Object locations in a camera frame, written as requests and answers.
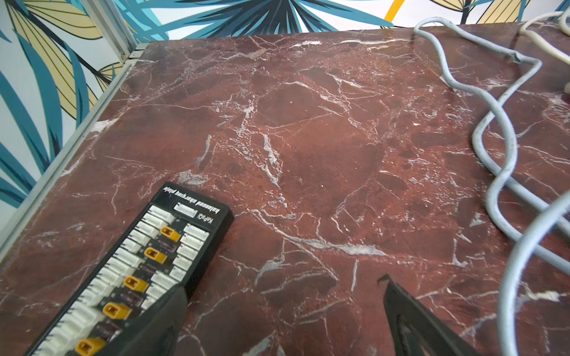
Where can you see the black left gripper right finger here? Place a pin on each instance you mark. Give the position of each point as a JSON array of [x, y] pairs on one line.
[[415, 329]]

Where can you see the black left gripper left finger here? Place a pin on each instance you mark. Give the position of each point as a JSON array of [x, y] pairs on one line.
[[156, 331]]

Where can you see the black balance charging board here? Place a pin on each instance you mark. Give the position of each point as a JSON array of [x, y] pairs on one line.
[[168, 245]]

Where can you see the aluminium frame post left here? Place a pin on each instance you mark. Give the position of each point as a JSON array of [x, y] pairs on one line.
[[108, 19]]

